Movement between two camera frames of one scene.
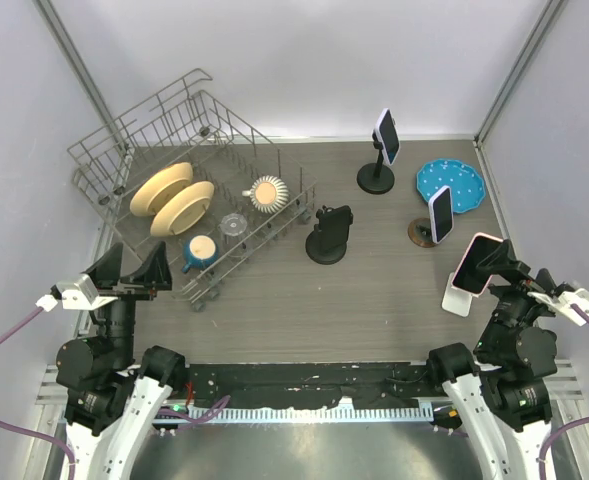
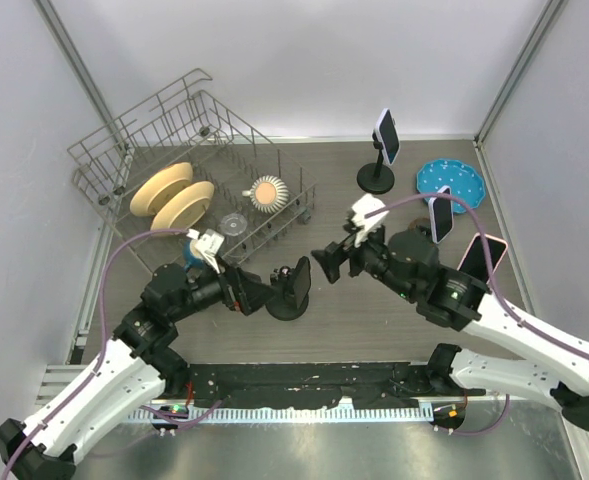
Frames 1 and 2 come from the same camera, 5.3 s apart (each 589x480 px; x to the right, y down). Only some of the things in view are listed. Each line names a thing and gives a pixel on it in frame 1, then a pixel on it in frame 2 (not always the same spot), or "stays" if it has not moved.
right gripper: [503, 260] to [334, 253]
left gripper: [154, 274] to [243, 290]
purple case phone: [387, 133] stays
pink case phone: [468, 276] stays
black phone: [334, 227] to [302, 280]
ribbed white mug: [268, 194] stays
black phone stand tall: [376, 177] stays
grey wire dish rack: [182, 170] stays
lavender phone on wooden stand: [441, 214] stays
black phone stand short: [327, 244] to [283, 305]
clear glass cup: [233, 224] stays
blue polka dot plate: [468, 186] stays
